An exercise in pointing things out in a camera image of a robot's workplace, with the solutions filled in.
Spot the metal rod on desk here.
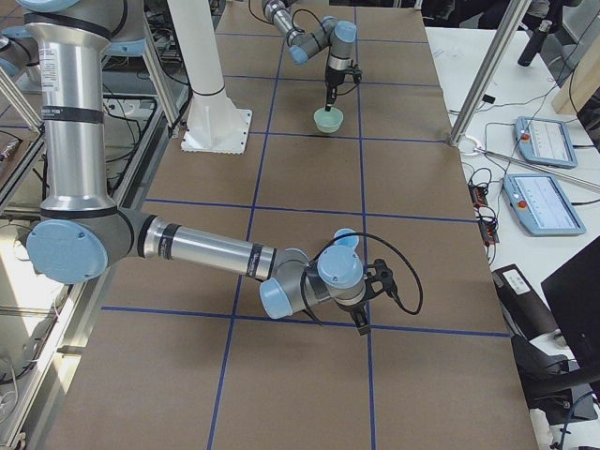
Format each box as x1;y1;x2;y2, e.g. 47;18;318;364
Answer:
473;147;600;191

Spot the aluminium side frame rack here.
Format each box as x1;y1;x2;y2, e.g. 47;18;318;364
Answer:
1;1;179;449

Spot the teach pendant tablet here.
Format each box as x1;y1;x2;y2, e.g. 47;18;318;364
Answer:
515;116;578;169
502;173;586;236

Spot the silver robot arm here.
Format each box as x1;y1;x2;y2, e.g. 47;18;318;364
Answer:
19;1;375;335
262;1;362;112

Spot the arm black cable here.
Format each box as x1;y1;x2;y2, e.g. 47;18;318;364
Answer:
299;232;424;327
290;7;362;98

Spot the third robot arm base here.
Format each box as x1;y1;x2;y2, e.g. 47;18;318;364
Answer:
1;25;41;94

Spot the small electronics board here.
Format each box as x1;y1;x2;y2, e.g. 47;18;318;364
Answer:
468;185;488;208

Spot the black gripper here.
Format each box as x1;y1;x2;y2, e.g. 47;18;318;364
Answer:
324;67;345;112
335;299;370;336

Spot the white camera pillar mount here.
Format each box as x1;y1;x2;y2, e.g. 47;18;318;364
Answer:
168;0;252;155

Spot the mint green bowl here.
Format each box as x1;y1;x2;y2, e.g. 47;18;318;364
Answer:
313;107;344;133

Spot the far teach pendant tablet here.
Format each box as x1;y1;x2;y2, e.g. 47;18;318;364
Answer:
515;116;578;169

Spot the black water bottle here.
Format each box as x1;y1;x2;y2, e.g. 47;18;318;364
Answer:
517;20;553;67

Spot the black box with label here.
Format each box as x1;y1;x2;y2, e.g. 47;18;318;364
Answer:
492;264;559;340

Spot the near teach pendant tablet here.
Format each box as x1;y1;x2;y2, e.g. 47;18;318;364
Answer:
502;173;586;236

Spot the black computer monitor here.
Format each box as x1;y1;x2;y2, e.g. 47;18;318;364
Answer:
542;238;599;367

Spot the aluminium frame post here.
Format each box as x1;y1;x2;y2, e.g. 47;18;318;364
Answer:
447;0;531;147

